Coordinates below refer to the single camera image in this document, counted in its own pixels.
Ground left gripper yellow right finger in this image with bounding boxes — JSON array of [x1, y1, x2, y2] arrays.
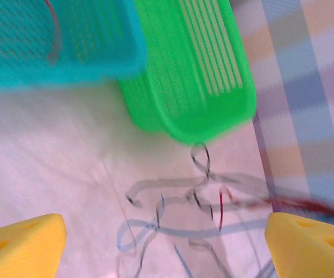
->
[[265, 213, 334, 278]]

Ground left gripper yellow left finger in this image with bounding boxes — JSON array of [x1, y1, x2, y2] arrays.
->
[[0, 213, 67, 278]]

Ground red wire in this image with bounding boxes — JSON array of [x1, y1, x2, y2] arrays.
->
[[218, 187, 234, 232], [230, 191, 334, 229]]

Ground black wire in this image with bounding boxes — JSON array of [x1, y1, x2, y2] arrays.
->
[[189, 143, 214, 182], [126, 181, 214, 221]]

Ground blue wire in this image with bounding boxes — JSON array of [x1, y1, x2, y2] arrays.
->
[[116, 193, 167, 253], [172, 243, 195, 278]]

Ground wires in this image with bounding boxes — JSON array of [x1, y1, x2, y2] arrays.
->
[[46, 0, 63, 67]]

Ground green plastic basket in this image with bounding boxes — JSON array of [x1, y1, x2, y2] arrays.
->
[[117, 0, 257, 145]]

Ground teal plastic basket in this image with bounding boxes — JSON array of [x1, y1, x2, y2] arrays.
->
[[0, 0, 150, 93]]

